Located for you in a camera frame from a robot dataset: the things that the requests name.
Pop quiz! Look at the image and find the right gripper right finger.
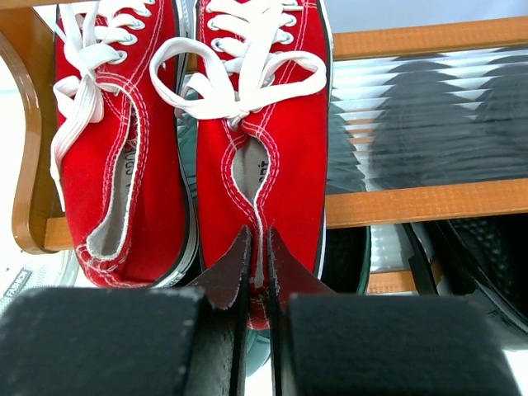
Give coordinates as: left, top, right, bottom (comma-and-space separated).
267, 229, 519, 395

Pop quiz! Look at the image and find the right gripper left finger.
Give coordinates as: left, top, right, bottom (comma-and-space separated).
1, 227, 252, 395

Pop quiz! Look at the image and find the red canvas sneaker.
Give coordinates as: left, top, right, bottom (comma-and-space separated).
49, 0, 198, 288
149, 1, 333, 330

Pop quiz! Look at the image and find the black loafer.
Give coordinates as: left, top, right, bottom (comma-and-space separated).
428, 53, 528, 343

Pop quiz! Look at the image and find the wooden shoe shelf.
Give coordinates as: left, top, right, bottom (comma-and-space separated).
0, 0, 528, 296

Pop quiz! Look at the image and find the small white sneaker right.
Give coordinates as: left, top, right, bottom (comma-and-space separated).
1, 250, 79, 314

